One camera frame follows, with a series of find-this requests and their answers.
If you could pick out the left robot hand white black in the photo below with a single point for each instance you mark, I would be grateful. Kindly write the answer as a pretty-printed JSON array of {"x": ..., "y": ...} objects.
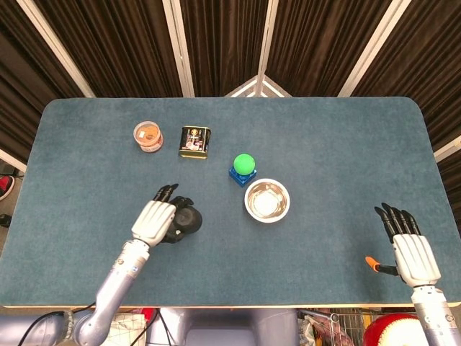
[{"x": 153, "y": 221}]

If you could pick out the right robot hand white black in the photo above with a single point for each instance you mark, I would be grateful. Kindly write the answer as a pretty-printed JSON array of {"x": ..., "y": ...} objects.
[{"x": 414, "y": 257}]

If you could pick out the black round cap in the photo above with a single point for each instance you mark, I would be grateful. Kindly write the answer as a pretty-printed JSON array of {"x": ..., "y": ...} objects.
[{"x": 190, "y": 219}]

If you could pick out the round can orange lid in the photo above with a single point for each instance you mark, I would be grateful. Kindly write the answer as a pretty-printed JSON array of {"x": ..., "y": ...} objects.
[{"x": 147, "y": 135}]

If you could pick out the red white round helmet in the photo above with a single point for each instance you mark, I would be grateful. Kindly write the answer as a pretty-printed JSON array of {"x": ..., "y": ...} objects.
[{"x": 392, "y": 329}]

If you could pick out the black gold rectangular tin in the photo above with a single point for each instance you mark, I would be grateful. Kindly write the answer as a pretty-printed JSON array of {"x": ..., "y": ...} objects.
[{"x": 194, "y": 142}]

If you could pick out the blue building block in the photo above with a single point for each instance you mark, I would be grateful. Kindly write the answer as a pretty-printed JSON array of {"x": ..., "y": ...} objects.
[{"x": 241, "y": 180}]

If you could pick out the green ball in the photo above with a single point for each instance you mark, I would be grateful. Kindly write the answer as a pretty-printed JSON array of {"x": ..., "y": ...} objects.
[{"x": 244, "y": 164}]

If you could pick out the white checked cloth bag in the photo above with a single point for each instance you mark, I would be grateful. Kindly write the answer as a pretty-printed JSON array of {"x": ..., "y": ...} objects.
[{"x": 129, "y": 329}]

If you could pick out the stainless steel bowl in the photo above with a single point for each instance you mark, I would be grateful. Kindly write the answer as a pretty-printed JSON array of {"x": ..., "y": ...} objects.
[{"x": 267, "y": 201}]

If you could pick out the crumpled clear plastic bag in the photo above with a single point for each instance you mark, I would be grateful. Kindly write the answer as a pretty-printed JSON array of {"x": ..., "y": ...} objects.
[{"x": 317, "y": 331}]

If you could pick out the lavender robot torso base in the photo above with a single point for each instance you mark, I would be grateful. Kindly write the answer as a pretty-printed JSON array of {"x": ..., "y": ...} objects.
[{"x": 223, "y": 328}]

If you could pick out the blue felt table mat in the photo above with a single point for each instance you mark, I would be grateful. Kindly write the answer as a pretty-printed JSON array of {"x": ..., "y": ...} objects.
[{"x": 324, "y": 151}]

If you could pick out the small black floor object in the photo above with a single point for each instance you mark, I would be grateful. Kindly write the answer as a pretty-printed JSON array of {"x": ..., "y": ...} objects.
[{"x": 4, "y": 220}]

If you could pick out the red black shoe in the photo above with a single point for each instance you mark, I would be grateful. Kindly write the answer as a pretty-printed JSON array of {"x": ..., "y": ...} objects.
[{"x": 5, "y": 187}]

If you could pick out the white triangular frame base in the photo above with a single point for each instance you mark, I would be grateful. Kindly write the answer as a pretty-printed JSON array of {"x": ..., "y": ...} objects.
[{"x": 248, "y": 88}]

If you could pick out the white frame post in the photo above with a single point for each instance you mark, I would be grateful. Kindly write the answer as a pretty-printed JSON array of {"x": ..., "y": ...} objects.
[
  {"x": 264, "y": 39},
  {"x": 178, "y": 47},
  {"x": 57, "y": 50},
  {"x": 371, "y": 48}
]

